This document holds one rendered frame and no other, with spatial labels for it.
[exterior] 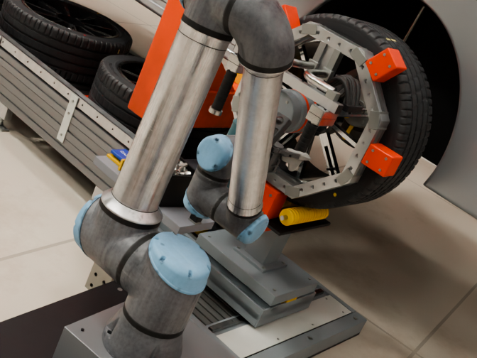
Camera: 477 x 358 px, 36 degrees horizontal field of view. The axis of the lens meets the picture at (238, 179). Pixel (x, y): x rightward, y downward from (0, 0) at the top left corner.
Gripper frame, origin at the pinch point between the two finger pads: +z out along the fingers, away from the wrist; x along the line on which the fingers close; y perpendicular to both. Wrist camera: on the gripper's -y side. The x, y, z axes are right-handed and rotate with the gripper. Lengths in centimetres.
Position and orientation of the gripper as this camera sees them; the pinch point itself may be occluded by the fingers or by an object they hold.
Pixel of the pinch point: (292, 143)
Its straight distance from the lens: 209.7
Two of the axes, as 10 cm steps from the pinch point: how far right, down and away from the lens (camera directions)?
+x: 7.0, 5.1, -5.0
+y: -3.8, 8.6, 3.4
